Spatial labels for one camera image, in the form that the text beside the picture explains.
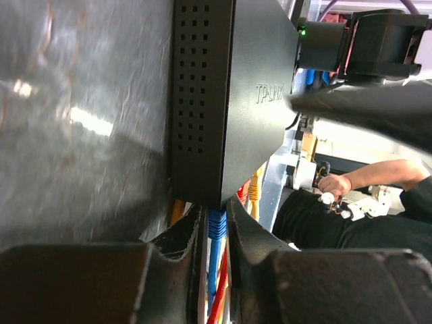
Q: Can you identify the red ethernet cable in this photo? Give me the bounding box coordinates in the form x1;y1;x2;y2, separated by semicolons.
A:
205;182;252;324

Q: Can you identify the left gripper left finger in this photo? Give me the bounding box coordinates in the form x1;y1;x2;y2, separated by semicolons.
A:
1;205;203;323

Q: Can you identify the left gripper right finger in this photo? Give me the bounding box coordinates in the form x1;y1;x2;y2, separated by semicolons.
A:
227;197;431;323

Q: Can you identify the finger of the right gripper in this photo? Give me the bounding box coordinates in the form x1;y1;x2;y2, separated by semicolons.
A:
290;79;431;154

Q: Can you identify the person in black shirt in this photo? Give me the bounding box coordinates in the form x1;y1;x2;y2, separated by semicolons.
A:
272;159;431;260

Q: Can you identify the person's hand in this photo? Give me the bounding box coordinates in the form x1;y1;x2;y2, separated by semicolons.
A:
318;174;352;199

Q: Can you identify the blue ethernet cable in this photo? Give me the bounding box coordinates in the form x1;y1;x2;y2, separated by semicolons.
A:
205;207;229;318

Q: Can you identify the black network switch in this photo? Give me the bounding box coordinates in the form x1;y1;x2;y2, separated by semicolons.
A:
171;1;298;209

